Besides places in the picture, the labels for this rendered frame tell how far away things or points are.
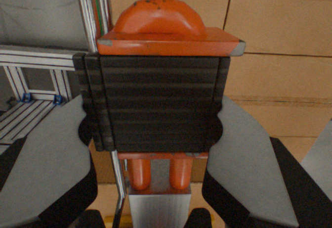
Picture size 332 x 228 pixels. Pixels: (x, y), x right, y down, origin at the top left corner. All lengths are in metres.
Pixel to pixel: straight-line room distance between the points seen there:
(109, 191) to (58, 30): 1.10
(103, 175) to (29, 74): 0.96
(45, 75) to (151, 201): 1.13
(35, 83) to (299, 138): 1.50
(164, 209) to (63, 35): 1.25
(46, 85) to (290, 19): 1.25
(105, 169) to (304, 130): 0.93
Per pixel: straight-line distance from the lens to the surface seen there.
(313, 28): 0.84
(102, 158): 0.50
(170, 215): 0.22
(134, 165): 0.16
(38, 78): 1.28
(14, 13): 1.47
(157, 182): 0.19
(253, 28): 0.72
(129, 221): 0.55
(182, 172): 0.17
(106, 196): 0.48
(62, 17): 1.33
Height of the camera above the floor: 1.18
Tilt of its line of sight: 59 degrees down
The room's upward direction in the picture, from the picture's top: 177 degrees clockwise
